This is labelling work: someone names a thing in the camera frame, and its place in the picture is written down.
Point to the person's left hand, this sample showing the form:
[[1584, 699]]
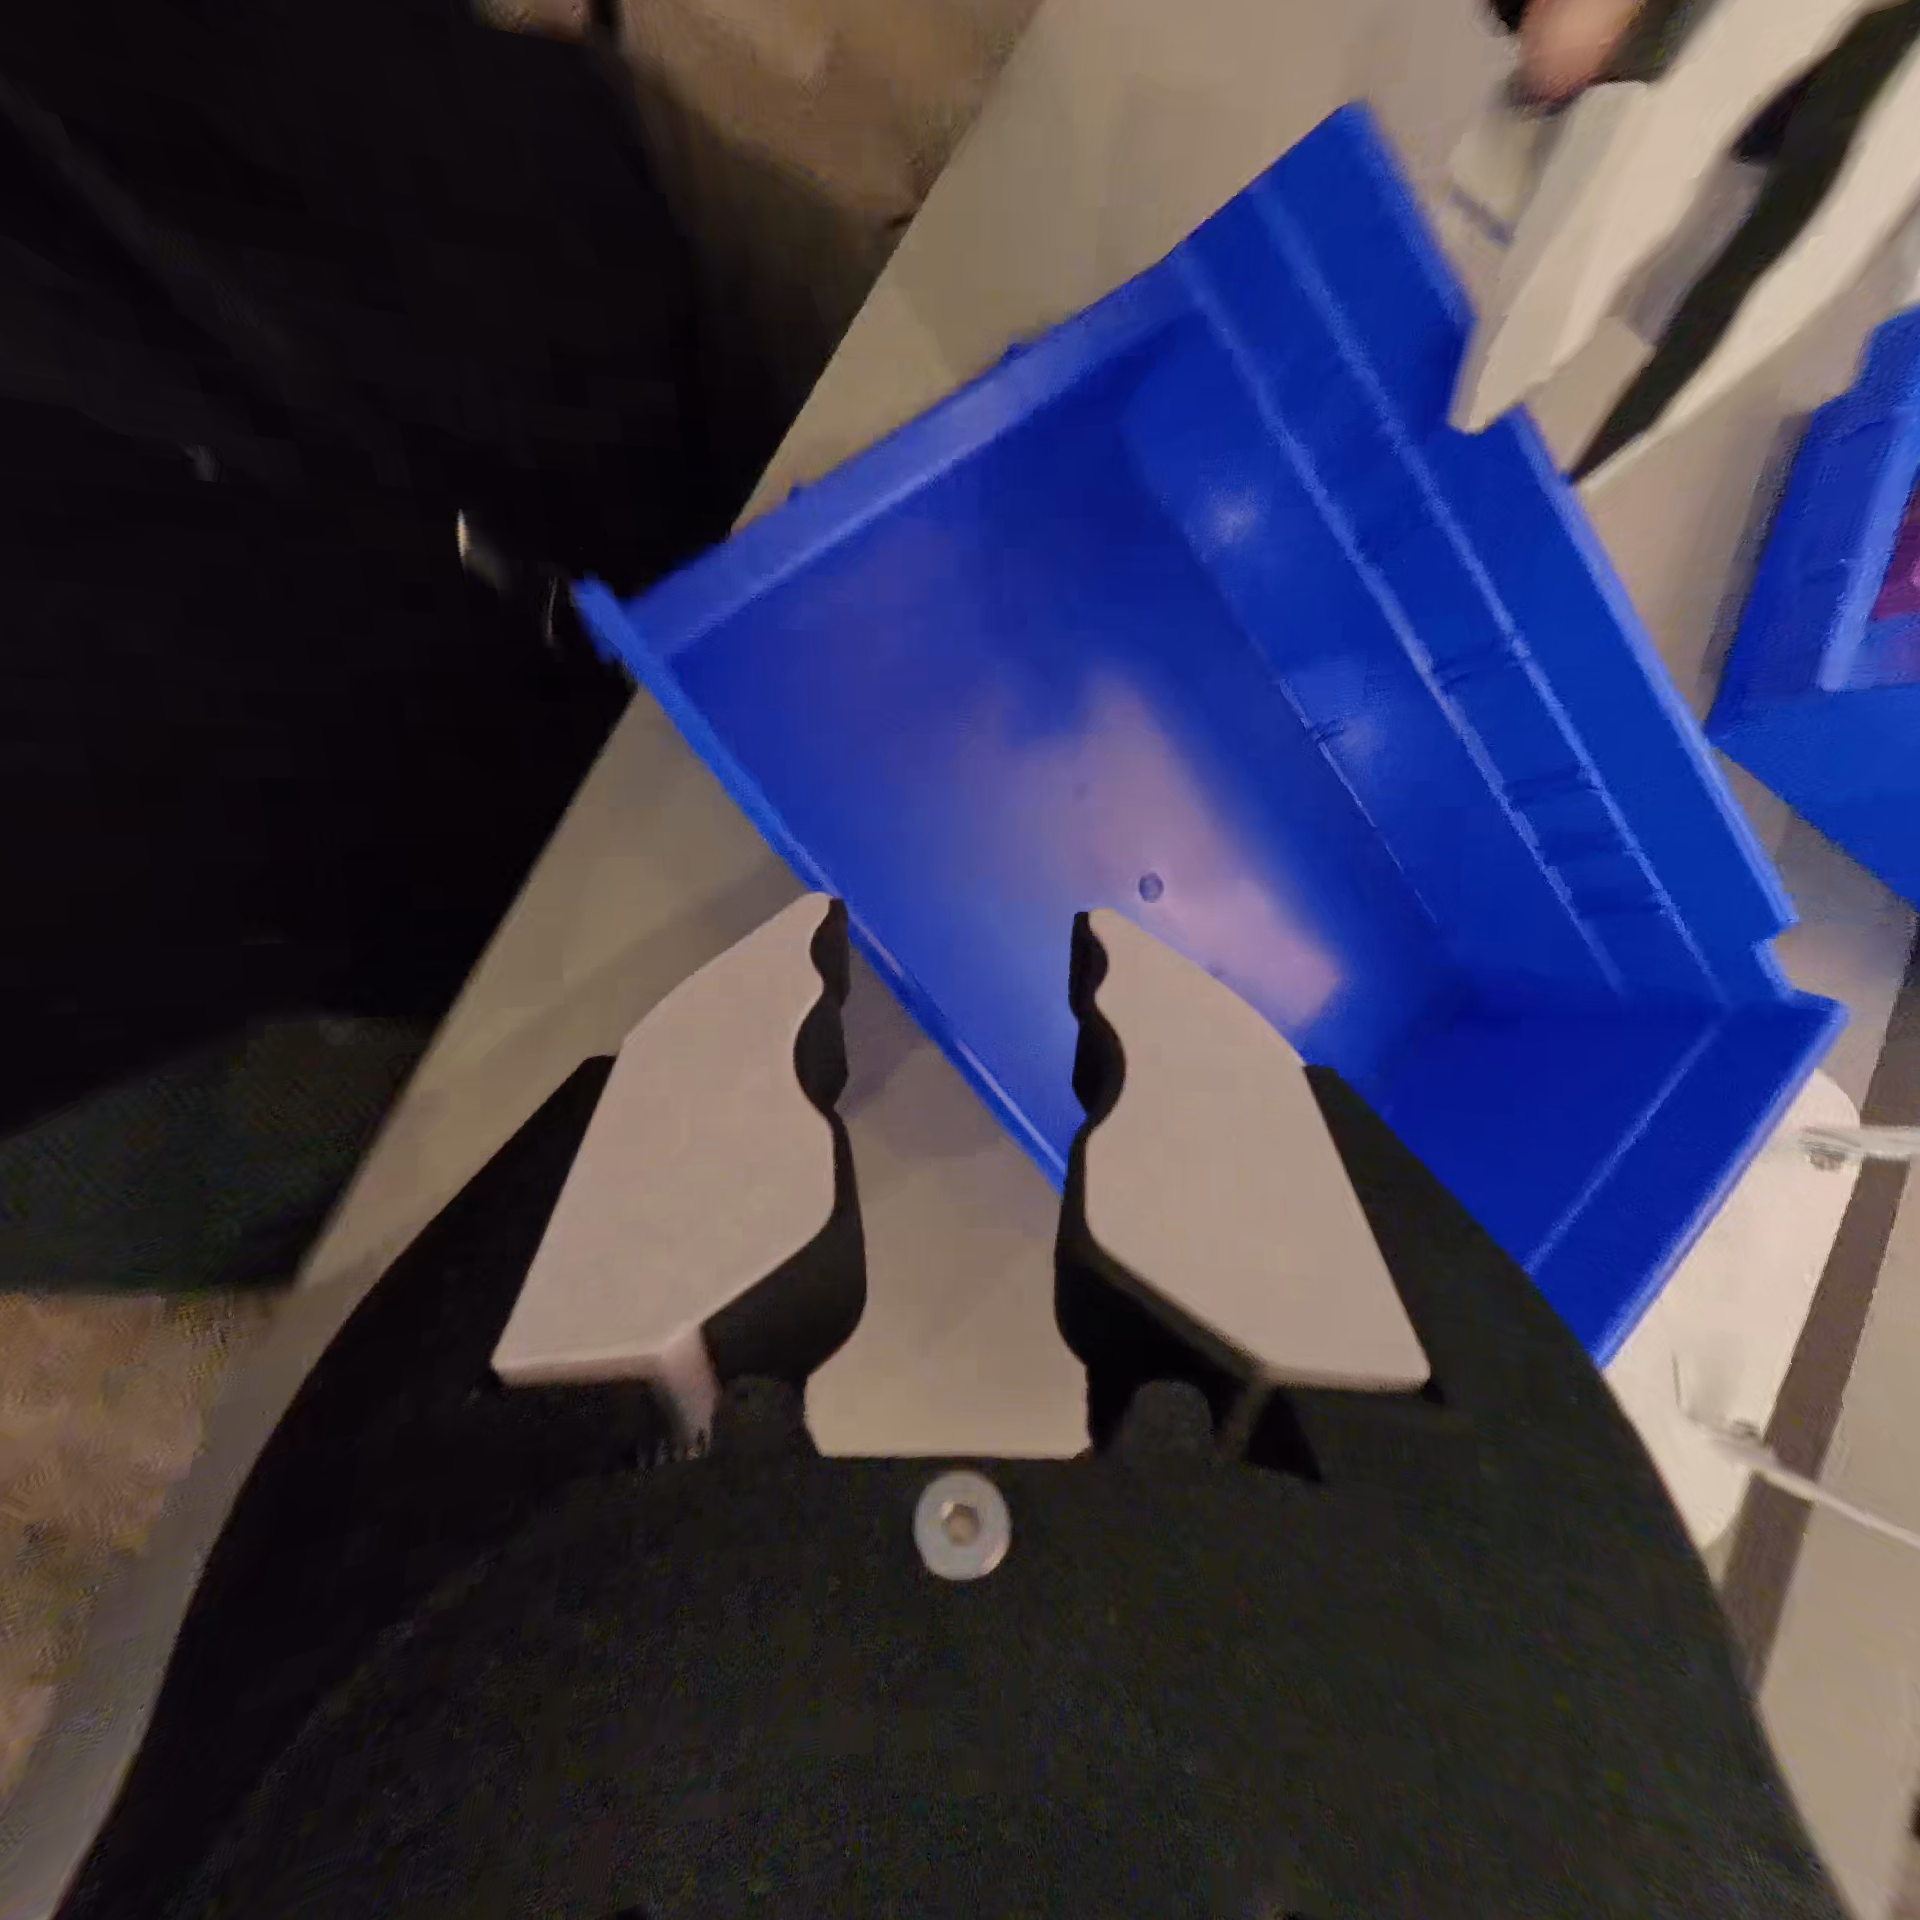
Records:
[[1576, 44]]

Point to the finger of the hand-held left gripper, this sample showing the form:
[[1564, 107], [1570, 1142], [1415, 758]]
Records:
[[1829, 285], [1590, 225]]

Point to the person's black clothing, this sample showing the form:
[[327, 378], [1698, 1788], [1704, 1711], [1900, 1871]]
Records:
[[300, 525]]

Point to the blue plastic bin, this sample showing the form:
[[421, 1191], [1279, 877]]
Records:
[[1050, 675], [1800, 722]]

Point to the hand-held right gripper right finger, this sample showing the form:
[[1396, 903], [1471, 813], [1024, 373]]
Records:
[[1245, 1214]]

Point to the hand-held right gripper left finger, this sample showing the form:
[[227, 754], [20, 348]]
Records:
[[691, 1201]]

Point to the purple wooden cube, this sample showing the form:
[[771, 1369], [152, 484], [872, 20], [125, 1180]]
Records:
[[1899, 570]]

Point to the white rounded mat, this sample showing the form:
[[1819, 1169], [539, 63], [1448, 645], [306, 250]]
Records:
[[1680, 1441]]

